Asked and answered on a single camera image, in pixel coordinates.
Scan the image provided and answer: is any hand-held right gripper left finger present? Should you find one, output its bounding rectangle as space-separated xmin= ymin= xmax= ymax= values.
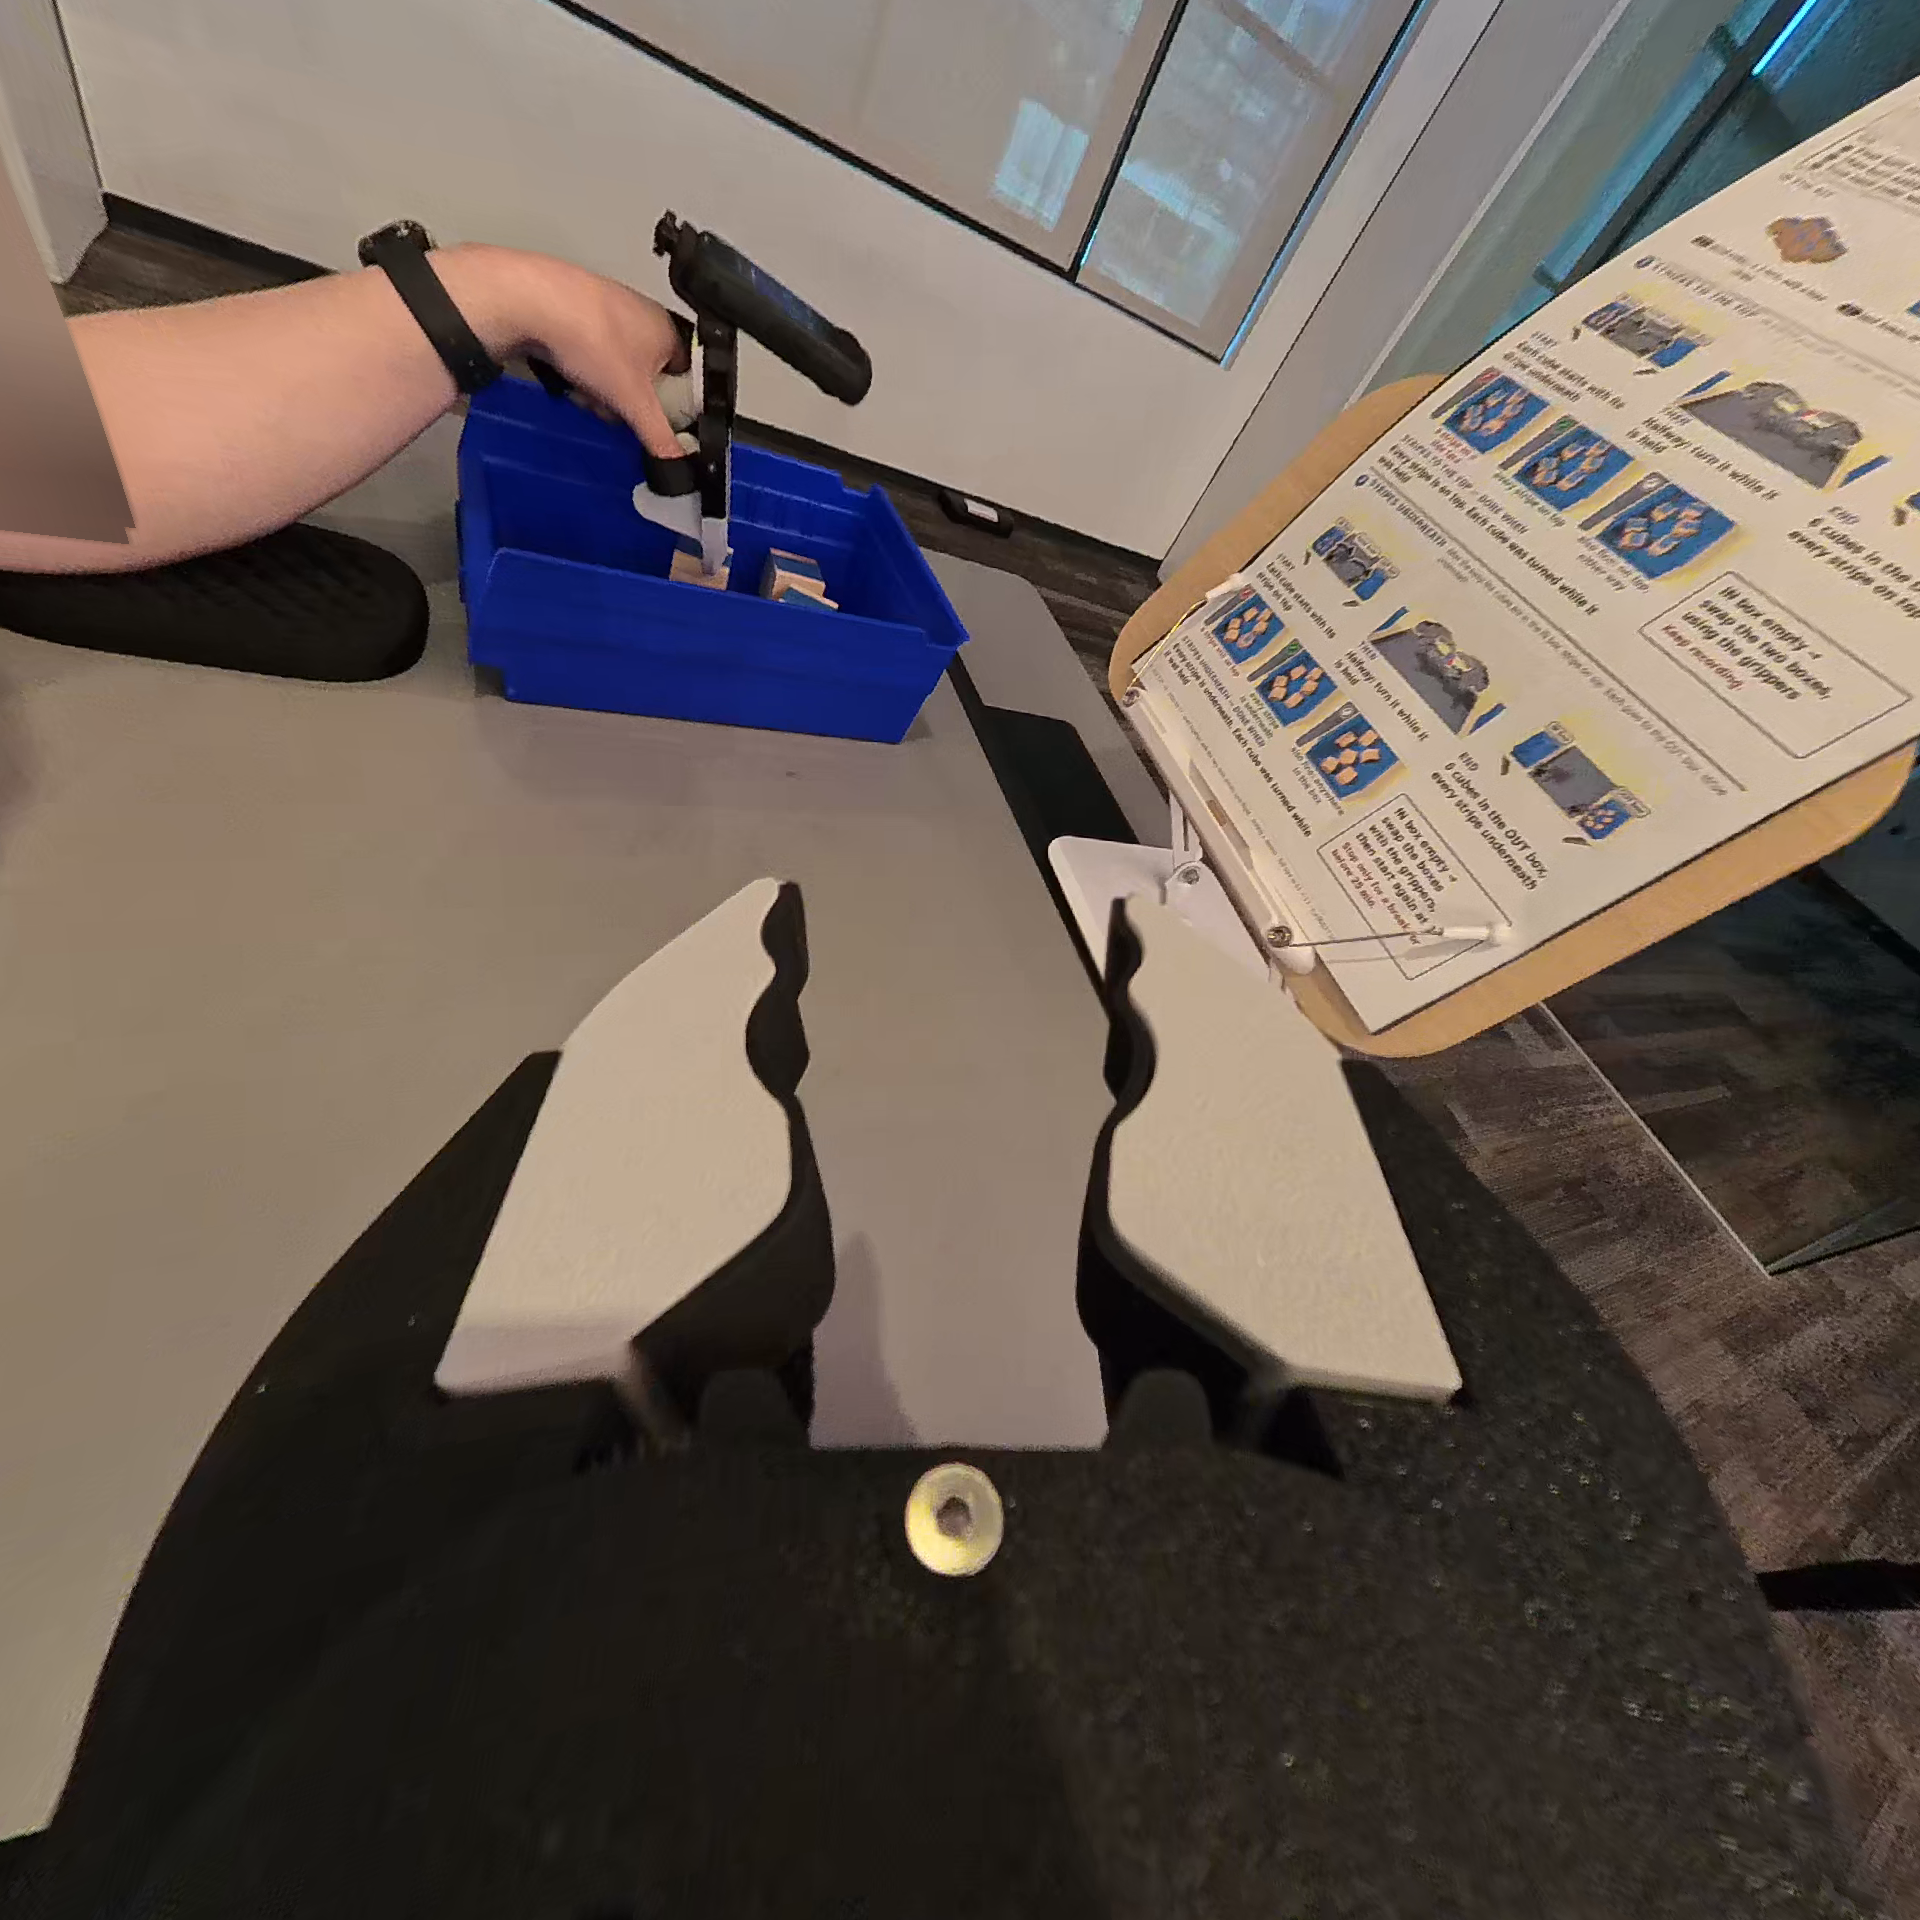
xmin=434 ymin=878 xmax=837 ymax=1445

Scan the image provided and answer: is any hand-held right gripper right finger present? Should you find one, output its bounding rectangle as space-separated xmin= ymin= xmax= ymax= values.
xmin=1076 ymin=896 xmax=1465 ymax=1431

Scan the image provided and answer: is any blue plastic bin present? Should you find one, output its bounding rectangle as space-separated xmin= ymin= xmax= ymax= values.
xmin=455 ymin=375 xmax=971 ymax=746

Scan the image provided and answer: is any person's left forearm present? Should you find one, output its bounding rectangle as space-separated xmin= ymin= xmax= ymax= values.
xmin=0 ymin=285 xmax=460 ymax=576

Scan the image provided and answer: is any person's left hand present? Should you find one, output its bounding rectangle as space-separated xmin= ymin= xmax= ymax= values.
xmin=442 ymin=245 xmax=700 ymax=462

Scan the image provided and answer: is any window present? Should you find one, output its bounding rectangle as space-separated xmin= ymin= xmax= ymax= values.
xmin=556 ymin=0 xmax=1426 ymax=366

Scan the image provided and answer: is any black wristband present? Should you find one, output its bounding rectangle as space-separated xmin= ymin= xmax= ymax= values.
xmin=357 ymin=218 xmax=506 ymax=396

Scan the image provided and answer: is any wooden display board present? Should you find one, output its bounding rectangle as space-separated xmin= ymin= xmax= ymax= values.
xmin=1106 ymin=58 xmax=1920 ymax=1061

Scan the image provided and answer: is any white page holder clip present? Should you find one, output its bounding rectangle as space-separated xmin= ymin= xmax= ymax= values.
xmin=1265 ymin=918 xmax=1513 ymax=975

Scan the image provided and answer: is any white board stand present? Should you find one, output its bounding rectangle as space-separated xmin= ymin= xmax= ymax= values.
xmin=1046 ymin=831 xmax=1277 ymax=975

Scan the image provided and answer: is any black padded armrest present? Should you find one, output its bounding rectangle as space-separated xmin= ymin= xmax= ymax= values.
xmin=0 ymin=520 xmax=431 ymax=685

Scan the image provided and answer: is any printed instruction sheet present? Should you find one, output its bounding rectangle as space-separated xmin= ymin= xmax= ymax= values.
xmin=1124 ymin=76 xmax=1920 ymax=1037

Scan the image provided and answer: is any glass partition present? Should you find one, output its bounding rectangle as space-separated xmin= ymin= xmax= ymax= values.
xmin=1350 ymin=0 xmax=1920 ymax=393

